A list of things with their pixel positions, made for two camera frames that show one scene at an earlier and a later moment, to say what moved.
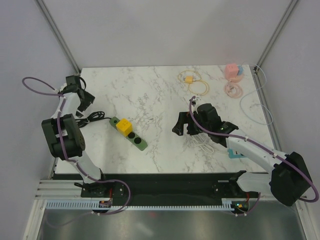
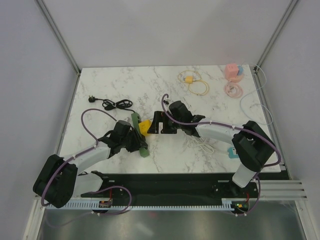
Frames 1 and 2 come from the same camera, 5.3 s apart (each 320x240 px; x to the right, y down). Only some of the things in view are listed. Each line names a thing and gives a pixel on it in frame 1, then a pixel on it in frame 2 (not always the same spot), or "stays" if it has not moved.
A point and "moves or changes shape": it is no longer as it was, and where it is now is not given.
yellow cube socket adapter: (124, 126) moves or changes shape
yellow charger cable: (195, 80) stays
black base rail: (122, 188) stays
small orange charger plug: (188, 79) stays
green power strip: (133, 137) moves or changes shape
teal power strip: (232, 155) stays
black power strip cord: (94, 116) to (121, 103)
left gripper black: (89, 98) to (138, 143)
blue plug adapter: (241, 69) stays
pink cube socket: (231, 70) stays
